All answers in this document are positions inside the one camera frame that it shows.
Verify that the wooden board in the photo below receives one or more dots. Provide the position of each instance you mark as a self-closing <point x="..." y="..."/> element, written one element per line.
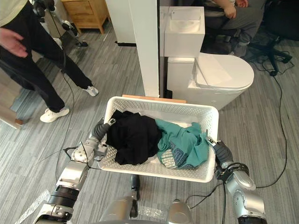
<point x="172" y="100"/>

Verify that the person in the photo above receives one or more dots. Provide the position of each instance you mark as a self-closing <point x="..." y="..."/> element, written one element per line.
<point x="243" y="23"/>
<point x="39" y="53"/>

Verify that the black office chair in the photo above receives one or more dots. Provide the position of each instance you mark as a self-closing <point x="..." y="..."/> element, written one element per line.
<point x="278" y="23"/>

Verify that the wooden nightstand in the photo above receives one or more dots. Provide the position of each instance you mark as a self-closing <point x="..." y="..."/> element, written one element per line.
<point x="86" y="11"/>

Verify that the white perforated laundry basket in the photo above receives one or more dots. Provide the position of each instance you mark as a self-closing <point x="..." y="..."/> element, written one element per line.
<point x="163" y="107"/>

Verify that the teal green garment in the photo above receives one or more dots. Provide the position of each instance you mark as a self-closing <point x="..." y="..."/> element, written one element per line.
<point x="182" y="144"/>

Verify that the white cistern box with basin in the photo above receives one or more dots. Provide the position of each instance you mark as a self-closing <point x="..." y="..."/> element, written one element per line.
<point x="182" y="32"/>

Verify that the black handheld controller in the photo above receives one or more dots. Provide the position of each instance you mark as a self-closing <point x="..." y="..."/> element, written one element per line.
<point x="40" y="8"/>

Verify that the white and black device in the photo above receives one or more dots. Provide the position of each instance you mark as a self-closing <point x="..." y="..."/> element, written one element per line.
<point x="70" y="26"/>

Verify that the white partition panel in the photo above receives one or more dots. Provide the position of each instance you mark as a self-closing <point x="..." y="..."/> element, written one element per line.
<point x="144" y="42"/>

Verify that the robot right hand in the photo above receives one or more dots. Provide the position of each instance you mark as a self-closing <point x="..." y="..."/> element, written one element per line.
<point x="223" y="151"/>

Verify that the beige wooden furniture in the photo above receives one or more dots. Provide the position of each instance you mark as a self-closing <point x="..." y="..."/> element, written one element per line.
<point x="7" y="102"/>

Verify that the clear bubble wrap sheet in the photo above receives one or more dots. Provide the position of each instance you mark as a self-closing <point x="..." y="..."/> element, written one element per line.
<point x="151" y="212"/>
<point x="35" y="205"/>

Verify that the small white bin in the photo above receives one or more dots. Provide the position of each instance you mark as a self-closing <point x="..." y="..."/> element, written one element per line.
<point x="180" y="77"/>

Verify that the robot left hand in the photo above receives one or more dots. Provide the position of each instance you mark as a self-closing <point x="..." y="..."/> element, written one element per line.
<point x="101" y="131"/>

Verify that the robot right silver arm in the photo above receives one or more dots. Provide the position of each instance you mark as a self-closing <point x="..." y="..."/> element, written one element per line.
<point x="243" y="193"/>

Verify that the robot left silver leg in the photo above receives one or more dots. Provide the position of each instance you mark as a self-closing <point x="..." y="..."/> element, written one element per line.
<point x="123" y="205"/>

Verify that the robot left silver arm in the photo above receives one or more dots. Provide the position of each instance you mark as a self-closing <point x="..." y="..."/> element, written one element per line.
<point x="72" y="172"/>

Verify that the robot silver leg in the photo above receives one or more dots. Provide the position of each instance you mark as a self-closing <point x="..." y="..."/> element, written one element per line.
<point x="179" y="211"/>
<point x="123" y="205"/>

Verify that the black garment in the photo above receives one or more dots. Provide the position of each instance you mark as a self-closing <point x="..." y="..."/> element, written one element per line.
<point x="133" y="137"/>

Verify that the robot right silver leg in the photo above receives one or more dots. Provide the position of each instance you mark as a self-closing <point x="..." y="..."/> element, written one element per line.
<point x="179" y="211"/>

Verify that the white toilet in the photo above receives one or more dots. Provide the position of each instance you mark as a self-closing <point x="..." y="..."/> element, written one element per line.
<point x="219" y="77"/>

